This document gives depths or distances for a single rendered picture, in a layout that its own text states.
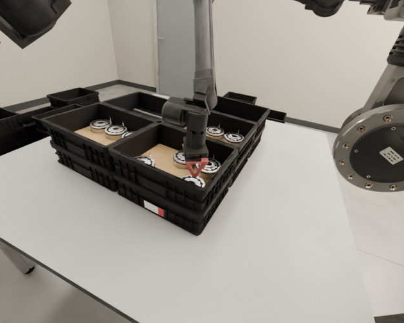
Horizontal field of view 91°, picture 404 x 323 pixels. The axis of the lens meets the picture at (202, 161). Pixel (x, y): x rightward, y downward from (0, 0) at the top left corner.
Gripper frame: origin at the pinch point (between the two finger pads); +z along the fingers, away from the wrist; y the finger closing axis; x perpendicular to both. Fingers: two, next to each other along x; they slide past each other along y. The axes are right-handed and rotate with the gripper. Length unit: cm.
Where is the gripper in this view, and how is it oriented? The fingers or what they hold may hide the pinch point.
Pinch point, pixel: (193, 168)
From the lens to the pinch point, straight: 64.5
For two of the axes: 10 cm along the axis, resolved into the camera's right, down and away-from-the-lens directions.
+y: 1.6, 5.6, -8.1
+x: 9.8, -0.2, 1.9
